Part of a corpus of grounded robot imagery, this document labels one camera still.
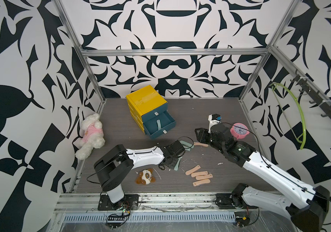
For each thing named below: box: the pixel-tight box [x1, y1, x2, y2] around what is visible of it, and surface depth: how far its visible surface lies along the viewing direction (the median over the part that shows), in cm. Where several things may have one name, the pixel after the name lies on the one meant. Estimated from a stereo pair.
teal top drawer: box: [141, 101, 169, 124], surface depth 88 cm
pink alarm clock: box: [229, 122, 250, 140], surface depth 101 cm
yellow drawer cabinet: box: [125, 85, 168, 135], surface depth 91 cm
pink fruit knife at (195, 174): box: [190, 171, 209, 178], surface depth 85 cm
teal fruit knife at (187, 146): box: [179, 140, 195, 152], surface depth 96 cm
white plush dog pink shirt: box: [75, 113, 106, 160], surface depth 92 cm
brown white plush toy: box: [135, 168, 156, 186], surface depth 81 cm
